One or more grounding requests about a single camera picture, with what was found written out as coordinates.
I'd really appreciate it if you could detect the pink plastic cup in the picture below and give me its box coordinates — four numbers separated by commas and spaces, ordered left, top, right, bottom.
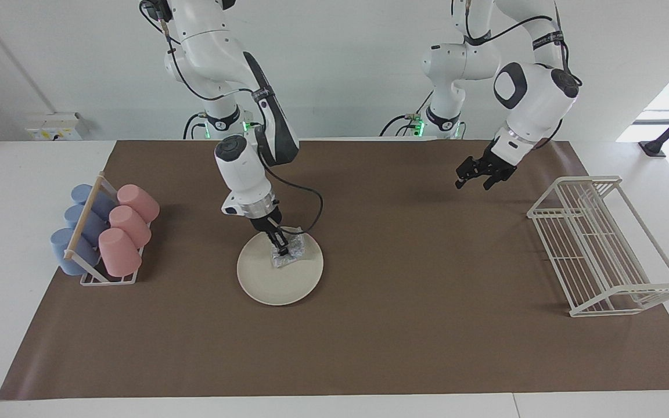
98, 228, 142, 278
117, 184, 160, 224
109, 206, 152, 248

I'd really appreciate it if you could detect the blue plastic cup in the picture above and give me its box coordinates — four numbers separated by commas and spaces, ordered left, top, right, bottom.
71, 184, 117, 220
64, 204, 107, 247
50, 228, 101, 276

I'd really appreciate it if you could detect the white cup holder rack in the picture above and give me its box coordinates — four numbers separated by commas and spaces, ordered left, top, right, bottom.
63, 171, 152, 286

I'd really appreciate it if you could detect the black left base cable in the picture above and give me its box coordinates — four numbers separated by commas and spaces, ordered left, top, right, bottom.
379, 87, 435, 138

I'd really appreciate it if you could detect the black right base cable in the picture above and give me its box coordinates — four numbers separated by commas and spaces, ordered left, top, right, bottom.
182, 112, 207, 140

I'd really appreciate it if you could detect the cream round plate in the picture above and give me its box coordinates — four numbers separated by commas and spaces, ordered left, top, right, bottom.
236, 226, 324, 307

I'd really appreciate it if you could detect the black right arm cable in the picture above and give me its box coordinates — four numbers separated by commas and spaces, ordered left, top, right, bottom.
139, 0, 324, 235

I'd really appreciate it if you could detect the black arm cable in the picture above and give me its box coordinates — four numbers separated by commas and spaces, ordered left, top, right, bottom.
451, 0, 583, 149
139, 0, 324, 235

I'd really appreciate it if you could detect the brown table mat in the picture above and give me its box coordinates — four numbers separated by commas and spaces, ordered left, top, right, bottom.
0, 139, 669, 401

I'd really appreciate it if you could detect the white wire dish rack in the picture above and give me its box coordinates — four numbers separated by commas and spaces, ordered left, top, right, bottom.
527, 176, 669, 318

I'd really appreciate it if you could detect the black base cable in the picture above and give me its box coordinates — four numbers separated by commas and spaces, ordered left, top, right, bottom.
379, 87, 435, 138
182, 112, 207, 140

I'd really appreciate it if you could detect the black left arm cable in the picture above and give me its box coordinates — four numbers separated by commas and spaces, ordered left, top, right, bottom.
451, 0, 583, 149

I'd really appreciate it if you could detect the white wall socket box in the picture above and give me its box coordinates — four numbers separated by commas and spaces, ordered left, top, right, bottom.
26, 112, 83, 141

